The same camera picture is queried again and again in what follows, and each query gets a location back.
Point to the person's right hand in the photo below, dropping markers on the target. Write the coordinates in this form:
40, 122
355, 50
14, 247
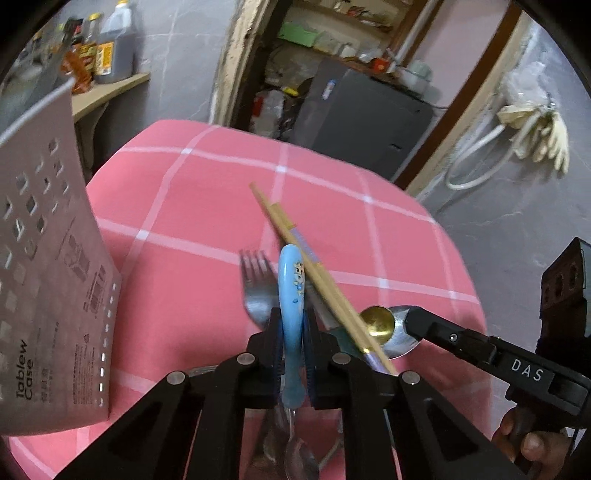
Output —
540, 452

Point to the gold spoon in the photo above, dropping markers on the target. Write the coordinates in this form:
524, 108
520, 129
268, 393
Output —
376, 323

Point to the beige countertop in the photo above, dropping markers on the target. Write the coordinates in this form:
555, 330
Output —
108, 92

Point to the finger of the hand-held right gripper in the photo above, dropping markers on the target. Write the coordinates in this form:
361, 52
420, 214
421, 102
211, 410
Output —
452, 339

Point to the steel fork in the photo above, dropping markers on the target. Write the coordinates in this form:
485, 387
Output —
258, 300

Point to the white pot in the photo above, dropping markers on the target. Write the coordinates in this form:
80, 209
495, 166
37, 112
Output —
415, 76

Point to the yellow capped sauce bottle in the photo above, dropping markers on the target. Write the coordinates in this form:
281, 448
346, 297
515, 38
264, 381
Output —
90, 46

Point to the clear plastic bag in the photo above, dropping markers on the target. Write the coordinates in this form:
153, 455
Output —
526, 83

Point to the white perforated utensil holder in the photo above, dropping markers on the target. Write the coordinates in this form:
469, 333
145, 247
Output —
51, 286

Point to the grey mini fridge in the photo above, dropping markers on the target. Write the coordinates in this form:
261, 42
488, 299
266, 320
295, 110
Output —
360, 115

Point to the cream rubber gloves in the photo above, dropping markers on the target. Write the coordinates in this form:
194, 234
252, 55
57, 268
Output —
542, 134

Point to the green box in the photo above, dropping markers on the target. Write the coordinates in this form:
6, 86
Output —
300, 33

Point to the large dark oil jug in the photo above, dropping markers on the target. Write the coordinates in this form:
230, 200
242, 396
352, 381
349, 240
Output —
115, 46

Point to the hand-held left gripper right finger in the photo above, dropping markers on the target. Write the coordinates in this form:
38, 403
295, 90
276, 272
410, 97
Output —
308, 364

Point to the red cup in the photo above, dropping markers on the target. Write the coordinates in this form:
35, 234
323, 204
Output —
379, 64

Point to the wooden shelf unit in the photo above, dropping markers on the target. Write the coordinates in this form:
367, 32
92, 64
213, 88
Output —
351, 18

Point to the orange red packet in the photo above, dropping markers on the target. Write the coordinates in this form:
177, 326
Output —
78, 69

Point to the large steel spoon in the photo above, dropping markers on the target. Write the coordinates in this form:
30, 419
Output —
406, 346

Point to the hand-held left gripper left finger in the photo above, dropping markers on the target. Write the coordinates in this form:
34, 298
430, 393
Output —
275, 355

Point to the pink checked tablecloth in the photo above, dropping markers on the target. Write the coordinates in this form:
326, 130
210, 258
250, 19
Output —
194, 207

